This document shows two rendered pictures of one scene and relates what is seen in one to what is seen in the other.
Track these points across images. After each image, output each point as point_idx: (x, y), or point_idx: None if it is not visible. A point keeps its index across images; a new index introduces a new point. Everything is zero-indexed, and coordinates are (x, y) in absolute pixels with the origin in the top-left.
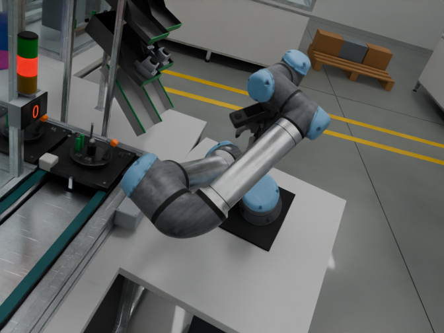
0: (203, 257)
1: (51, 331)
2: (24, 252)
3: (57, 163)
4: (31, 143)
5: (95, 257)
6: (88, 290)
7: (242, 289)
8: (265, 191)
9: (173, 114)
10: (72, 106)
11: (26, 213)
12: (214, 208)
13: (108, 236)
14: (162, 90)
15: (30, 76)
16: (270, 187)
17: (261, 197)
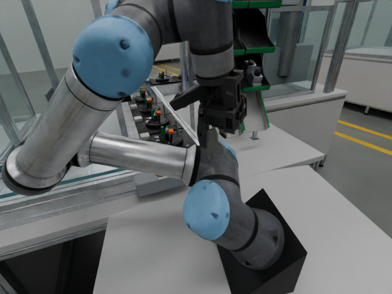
0: (163, 252)
1: (31, 225)
2: (76, 176)
3: (147, 140)
4: (153, 128)
5: (108, 202)
6: (76, 217)
7: None
8: (201, 209)
9: (294, 142)
10: None
11: None
12: (5, 163)
13: (132, 195)
14: (264, 112)
15: None
16: (207, 206)
17: (194, 213)
